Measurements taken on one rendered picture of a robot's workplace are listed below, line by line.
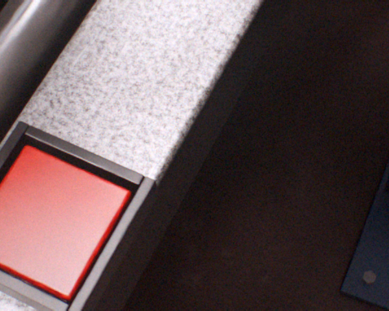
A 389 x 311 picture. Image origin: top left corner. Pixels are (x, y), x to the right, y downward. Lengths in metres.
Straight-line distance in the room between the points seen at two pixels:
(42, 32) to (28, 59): 0.02
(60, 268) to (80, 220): 0.02
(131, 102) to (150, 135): 0.02
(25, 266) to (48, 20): 0.15
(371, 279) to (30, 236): 1.00
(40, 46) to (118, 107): 0.06
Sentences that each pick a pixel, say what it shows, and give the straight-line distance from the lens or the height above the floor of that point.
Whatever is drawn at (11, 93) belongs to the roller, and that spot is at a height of 0.91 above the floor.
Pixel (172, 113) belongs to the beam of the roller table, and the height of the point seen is 0.91.
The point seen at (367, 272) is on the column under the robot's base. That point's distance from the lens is 1.37.
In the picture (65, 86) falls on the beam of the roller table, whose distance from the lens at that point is 0.46.
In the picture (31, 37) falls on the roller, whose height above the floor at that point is 0.92.
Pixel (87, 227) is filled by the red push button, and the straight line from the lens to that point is 0.40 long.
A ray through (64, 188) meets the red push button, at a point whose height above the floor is 0.93.
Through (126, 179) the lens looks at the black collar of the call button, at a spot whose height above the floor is 0.93.
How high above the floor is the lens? 1.29
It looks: 62 degrees down
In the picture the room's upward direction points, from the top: 4 degrees counter-clockwise
